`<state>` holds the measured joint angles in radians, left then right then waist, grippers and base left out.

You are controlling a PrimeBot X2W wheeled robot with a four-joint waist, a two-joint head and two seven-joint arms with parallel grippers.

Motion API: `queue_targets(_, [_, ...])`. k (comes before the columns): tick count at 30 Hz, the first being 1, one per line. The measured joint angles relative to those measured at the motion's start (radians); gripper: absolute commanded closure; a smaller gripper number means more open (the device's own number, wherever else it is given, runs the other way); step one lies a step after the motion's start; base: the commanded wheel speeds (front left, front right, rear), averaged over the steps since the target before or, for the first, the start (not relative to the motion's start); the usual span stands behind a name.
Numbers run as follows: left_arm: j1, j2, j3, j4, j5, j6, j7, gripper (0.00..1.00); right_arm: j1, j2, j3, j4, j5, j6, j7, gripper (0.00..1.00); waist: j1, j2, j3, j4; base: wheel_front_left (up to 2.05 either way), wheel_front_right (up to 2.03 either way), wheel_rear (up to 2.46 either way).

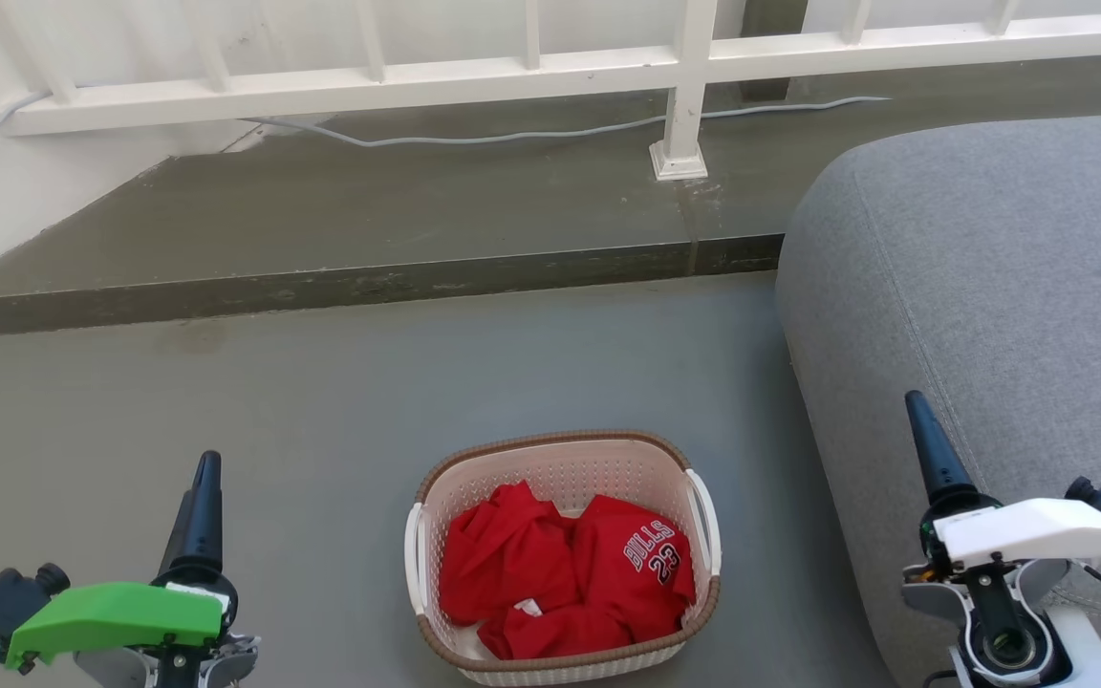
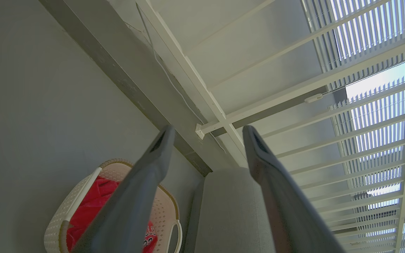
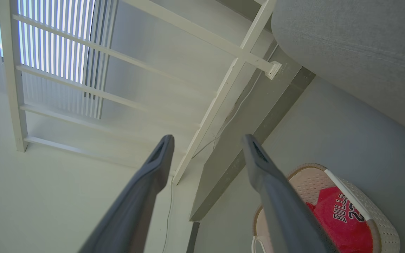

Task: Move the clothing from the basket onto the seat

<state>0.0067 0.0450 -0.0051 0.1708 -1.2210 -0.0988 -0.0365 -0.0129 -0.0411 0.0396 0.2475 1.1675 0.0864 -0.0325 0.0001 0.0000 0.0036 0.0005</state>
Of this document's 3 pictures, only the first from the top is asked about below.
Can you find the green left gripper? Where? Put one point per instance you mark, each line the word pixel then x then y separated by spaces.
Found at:
pixel 120 612

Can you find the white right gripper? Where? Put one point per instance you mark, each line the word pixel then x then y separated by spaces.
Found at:
pixel 1038 530

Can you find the plain red garment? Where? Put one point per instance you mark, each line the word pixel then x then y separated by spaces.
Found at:
pixel 503 554

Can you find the red Bulls 23 jersey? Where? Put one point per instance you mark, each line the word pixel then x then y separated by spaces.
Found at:
pixel 636 564

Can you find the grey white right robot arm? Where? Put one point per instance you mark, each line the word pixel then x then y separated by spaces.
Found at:
pixel 1086 650

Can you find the grey fabric sofa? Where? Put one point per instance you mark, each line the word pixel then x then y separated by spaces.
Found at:
pixel 990 287

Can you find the white plastic laundry basket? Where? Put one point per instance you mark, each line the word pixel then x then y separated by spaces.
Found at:
pixel 560 468

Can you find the white railing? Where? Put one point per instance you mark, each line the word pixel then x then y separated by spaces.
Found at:
pixel 684 96

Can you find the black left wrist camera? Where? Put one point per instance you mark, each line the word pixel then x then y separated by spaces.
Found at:
pixel 6 602

